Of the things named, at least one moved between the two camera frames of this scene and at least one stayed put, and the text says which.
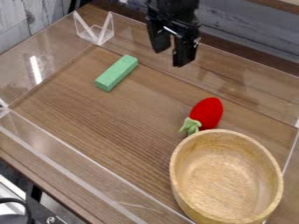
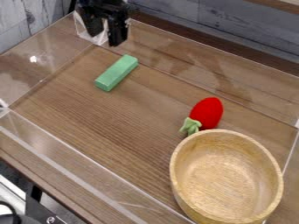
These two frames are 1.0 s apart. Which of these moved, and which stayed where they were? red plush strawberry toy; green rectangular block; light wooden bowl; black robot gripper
Moved: black robot gripper
Stayed: red plush strawberry toy; green rectangular block; light wooden bowl
